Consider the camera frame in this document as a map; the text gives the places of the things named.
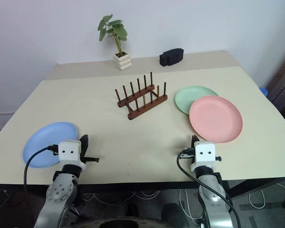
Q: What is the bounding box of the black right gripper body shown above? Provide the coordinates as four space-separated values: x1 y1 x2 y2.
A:
190 145 223 167

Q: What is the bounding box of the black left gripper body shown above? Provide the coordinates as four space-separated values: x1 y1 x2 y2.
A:
78 142 101 165

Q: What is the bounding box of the pink plate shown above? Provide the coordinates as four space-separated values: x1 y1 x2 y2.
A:
189 95 244 144

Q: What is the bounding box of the green plate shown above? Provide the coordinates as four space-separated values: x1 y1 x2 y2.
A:
174 85 219 116

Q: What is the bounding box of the wooden dish rack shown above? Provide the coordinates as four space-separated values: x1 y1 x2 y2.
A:
114 71 169 120

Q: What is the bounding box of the blue plate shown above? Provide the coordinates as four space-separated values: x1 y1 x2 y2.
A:
22 121 79 169

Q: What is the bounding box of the beige table mat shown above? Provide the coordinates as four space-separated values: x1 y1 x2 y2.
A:
0 66 285 186

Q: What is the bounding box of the black foam block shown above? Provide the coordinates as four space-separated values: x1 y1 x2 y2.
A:
159 47 184 67

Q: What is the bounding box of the white bubbled plant pot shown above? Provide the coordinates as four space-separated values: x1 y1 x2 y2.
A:
113 51 132 71

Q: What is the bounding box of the dark brown furniture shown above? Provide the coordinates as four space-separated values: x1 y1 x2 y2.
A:
266 55 285 134

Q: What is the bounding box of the green leafy plant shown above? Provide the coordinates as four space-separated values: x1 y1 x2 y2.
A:
97 14 128 54

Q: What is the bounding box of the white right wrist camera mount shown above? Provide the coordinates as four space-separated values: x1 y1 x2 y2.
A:
190 141 216 174

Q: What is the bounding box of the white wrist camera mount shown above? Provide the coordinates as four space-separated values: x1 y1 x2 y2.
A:
57 140 87 171
190 141 216 174

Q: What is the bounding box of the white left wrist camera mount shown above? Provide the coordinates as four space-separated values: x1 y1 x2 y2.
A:
57 140 87 171

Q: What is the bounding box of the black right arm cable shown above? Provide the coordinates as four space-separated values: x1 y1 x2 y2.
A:
176 147 241 228

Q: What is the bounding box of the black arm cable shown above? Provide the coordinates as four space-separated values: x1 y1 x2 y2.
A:
23 144 60 212
176 147 241 228

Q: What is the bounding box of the white floor cable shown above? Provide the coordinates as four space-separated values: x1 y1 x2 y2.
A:
247 187 268 210
179 189 203 224
82 189 159 203

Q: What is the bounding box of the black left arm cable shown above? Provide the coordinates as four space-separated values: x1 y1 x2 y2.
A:
23 144 60 212

